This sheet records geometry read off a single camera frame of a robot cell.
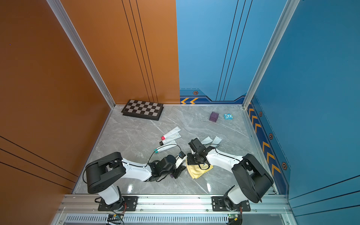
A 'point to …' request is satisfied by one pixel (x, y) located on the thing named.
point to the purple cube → (213, 116)
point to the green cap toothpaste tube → (170, 145)
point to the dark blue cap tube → (216, 142)
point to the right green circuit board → (235, 218)
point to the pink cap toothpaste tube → (173, 131)
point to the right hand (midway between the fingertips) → (187, 161)
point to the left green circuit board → (115, 218)
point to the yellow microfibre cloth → (195, 170)
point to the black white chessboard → (143, 109)
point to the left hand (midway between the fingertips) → (185, 166)
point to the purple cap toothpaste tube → (171, 176)
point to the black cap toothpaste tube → (177, 136)
